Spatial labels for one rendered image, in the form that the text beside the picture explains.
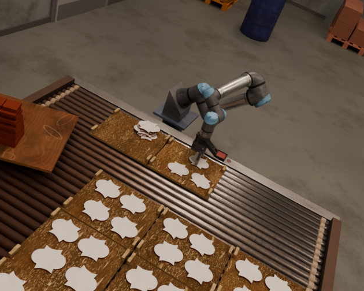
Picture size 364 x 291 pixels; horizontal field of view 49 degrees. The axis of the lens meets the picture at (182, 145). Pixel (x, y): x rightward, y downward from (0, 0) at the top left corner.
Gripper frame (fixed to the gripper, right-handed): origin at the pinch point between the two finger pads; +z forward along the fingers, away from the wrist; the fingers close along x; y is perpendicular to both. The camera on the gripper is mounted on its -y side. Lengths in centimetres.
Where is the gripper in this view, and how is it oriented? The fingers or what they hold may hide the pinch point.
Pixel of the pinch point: (199, 161)
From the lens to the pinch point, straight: 255.6
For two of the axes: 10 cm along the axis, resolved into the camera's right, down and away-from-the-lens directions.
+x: -4.0, 4.6, -8.0
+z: -2.5, 7.8, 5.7
